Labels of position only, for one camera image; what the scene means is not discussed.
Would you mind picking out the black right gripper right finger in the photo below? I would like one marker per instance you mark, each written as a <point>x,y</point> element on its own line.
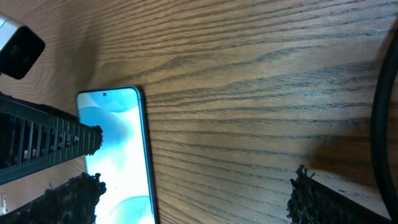
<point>313,203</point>

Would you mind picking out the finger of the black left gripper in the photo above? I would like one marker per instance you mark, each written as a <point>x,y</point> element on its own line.
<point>35,137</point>

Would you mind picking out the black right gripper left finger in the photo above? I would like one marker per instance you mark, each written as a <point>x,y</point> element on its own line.
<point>73,202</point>

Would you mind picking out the Samsung Galaxy smartphone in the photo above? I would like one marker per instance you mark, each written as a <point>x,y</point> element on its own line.
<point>124,159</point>

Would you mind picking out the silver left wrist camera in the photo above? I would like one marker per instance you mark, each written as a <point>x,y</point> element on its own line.
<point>20,48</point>

